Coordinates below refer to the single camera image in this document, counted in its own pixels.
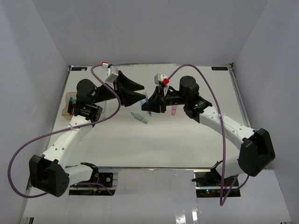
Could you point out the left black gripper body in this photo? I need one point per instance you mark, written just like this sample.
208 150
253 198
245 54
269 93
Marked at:
104 94

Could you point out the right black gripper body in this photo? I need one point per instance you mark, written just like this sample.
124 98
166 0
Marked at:
174 98

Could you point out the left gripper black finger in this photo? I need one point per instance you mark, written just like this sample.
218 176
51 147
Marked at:
129 98
128 83

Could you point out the blue pen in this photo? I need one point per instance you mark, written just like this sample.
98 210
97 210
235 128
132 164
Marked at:
147 107

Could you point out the pink transparent highlighter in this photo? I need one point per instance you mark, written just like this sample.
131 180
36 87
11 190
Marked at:
173 110

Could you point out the green transparent highlighter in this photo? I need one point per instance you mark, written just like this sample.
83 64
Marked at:
139 118

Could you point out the blue cap black highlighter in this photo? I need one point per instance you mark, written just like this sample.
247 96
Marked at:
70 105

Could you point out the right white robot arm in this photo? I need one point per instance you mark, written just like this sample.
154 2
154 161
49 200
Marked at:
255 146

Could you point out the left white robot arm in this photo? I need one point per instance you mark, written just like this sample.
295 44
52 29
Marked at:
48 172

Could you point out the left blue table label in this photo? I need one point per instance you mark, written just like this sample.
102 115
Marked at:
78 68

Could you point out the blue table label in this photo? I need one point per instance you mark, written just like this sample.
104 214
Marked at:
78 68
219 68

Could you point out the brown transparent container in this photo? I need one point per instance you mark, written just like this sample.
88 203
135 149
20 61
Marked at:
65 102

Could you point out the right blue table label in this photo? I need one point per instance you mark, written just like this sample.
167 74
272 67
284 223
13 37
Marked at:
219 68

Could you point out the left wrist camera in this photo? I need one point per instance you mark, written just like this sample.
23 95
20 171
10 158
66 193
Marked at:
111 72

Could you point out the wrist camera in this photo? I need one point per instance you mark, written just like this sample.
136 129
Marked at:
162 80
111 72

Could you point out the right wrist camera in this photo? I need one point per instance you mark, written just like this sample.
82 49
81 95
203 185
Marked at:
162 80

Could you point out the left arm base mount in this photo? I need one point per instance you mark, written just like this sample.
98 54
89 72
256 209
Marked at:
100 180

